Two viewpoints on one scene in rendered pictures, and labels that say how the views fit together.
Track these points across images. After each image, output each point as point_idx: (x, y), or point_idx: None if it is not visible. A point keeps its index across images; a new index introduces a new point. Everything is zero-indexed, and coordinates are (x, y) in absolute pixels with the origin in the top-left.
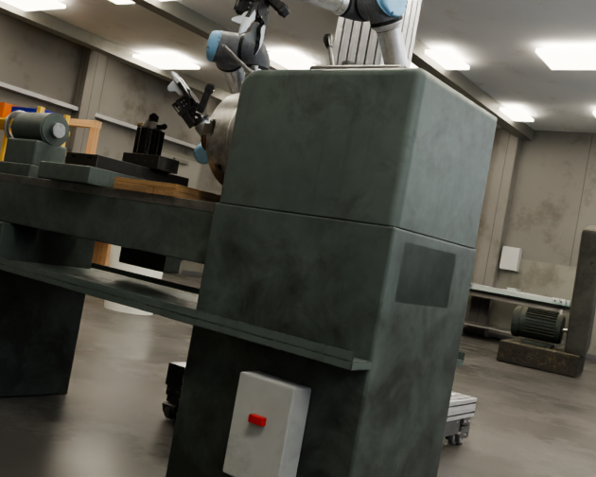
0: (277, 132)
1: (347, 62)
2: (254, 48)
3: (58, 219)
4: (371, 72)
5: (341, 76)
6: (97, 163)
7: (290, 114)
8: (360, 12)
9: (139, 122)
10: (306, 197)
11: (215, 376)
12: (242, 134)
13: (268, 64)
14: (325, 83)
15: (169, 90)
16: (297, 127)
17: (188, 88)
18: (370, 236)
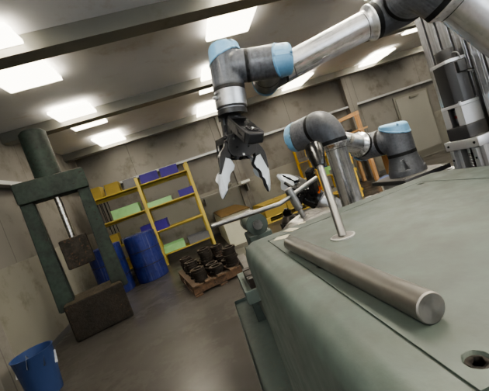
0: (289, 361)
1: (440, 53)
2: (317, 127)
3: (263, 309)
4: (324, 356)
5: (292, 321)
6: (251, 285)
7: (286, 344)
8: (401, 15)
9: (282, 216)
10: None
11: None
12: (273, 333)
13: (339, 133)
14: (286, 320)
15: (283, 189)
16: (299, 375)
17: (297, 178)
18: None
